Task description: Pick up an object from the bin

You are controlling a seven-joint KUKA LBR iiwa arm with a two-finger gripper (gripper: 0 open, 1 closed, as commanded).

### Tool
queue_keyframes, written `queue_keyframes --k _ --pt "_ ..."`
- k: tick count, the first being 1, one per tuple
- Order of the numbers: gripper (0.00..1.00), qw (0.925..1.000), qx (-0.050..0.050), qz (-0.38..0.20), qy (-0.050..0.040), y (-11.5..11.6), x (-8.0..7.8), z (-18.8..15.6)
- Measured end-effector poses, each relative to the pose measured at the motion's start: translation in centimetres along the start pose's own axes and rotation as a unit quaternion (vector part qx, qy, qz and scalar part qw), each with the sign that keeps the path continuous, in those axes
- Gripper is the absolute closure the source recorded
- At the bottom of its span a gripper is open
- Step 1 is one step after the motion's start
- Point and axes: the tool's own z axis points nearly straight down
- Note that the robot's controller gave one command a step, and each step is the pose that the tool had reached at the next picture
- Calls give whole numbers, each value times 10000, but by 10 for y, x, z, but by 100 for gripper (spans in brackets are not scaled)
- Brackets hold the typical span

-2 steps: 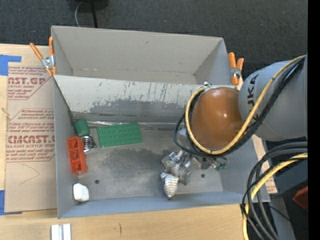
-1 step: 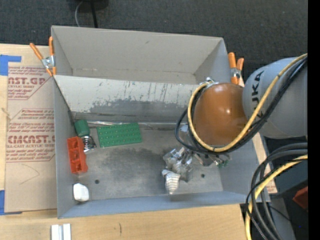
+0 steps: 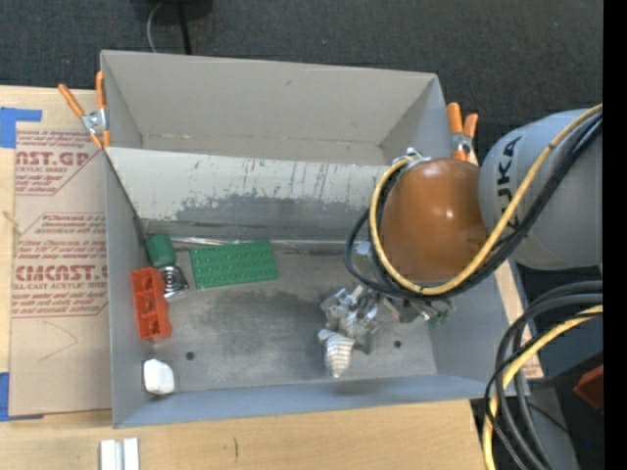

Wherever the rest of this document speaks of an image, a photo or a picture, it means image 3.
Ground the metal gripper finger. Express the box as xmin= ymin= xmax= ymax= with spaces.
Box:
xmin=320 ymin=286 xmax=369 ymax=330
xmin=342 ymin=309 xmax=382 ymax=355

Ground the white ribbed cone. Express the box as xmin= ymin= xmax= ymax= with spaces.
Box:
xmin=317 ymin=329 xmax=357 ymax=379

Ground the grey metal bin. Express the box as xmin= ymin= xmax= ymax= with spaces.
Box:
xmin=99 ymin=50 xmax=531 ymax=429

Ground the green studded flat block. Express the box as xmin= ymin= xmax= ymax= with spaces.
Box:
xmin=189 ymin=240 xmax=280 ymax=291

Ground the shiny metal spiral piece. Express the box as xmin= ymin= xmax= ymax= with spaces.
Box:
xmin=159 ymin=263 xmax=190 ymax=300

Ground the green cylinder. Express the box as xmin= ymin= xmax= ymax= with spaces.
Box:
xmin=144 ymin=233 xmax=178 ymax=269

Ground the orange-red hollow block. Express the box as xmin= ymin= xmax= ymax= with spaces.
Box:
xmin=130 ymin=266 xmax=173 ymax=342

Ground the white rounded block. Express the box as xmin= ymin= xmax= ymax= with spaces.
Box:
xmin=142 ymin=358 xmax=176 ymax=396

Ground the brown cardboard board red print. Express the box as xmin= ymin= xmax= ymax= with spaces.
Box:
xmin=0 ymin=84 xmax=115 ymax=418

